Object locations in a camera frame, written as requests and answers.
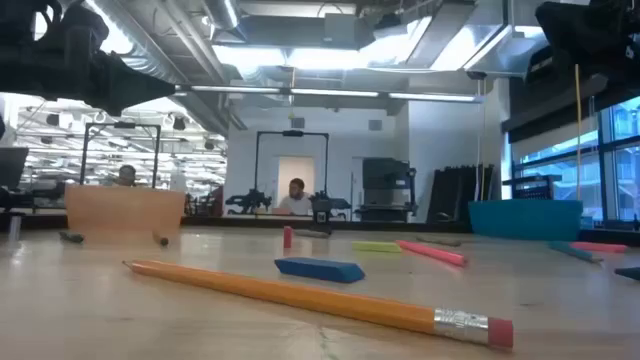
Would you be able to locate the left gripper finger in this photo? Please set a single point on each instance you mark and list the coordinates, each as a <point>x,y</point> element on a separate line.
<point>135,87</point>

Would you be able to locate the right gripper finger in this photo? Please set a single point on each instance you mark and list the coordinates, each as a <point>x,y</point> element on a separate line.
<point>537,65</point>
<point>555,25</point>

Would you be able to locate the grey-brown pen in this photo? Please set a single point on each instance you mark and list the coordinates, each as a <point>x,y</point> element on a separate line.
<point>160,239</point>

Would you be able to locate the green crayon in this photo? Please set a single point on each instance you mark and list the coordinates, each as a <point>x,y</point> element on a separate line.
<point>71,237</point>

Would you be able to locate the teal pencil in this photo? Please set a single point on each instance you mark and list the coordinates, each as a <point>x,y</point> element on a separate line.
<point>572,251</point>

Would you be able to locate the red eraser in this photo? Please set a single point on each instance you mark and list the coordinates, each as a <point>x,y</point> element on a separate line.
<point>287,237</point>

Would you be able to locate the yellow-green eraser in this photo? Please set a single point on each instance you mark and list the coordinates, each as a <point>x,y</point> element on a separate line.
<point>375,247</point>

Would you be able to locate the blue eraser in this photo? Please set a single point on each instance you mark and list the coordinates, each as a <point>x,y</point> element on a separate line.
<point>320,270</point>

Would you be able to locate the orange pencil with pink eraser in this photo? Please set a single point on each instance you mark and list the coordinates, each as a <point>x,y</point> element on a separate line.
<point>300,295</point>

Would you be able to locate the neighbouring station robot arm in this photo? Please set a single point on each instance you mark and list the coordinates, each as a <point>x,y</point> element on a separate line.
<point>340,203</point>
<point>247,202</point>

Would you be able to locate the person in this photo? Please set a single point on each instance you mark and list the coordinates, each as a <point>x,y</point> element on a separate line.
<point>126,175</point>
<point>296,202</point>

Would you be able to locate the dark monitor screen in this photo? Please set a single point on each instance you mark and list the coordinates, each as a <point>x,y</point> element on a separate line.
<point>12,167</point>

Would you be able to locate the orange plastic bin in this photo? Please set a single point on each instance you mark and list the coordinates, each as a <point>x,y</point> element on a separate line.
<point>125,210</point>

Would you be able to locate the black shelf rack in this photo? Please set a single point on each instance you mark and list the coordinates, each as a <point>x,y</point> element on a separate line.
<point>535,190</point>

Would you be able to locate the red chair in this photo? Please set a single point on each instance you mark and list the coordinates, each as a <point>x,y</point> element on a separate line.
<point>216,200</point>

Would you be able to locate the black leaning panels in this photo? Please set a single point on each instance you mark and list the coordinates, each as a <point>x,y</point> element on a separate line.
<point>455,192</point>

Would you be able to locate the blue plastic bin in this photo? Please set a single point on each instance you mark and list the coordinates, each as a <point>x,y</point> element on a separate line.
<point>525,220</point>

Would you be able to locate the pink eraser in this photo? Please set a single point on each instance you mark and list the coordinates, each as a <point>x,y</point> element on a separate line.
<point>600,247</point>

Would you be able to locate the long ceiling light fixture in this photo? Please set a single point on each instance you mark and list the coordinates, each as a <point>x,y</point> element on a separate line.
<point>330,93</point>

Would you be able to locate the grey pen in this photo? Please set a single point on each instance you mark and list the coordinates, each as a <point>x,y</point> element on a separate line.
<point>440,242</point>

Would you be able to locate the black gantry frame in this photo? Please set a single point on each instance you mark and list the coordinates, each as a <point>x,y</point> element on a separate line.
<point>292,133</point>
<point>124,125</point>

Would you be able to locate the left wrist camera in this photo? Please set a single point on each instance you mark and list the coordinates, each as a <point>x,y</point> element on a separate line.
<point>85,27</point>

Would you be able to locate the round silver air duct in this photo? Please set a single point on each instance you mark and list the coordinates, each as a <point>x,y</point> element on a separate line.
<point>222,12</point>

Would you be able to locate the silver metal post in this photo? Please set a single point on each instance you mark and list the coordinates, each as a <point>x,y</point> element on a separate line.
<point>15,227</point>

